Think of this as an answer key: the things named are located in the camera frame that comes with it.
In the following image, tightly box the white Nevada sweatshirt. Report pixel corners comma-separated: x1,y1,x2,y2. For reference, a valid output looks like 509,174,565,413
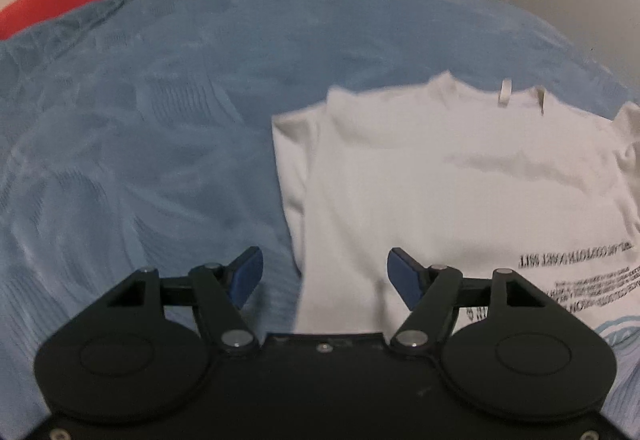
272,74,639,342

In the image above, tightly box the blue bedspread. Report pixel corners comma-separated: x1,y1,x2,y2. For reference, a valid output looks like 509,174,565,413
1,0,639,439

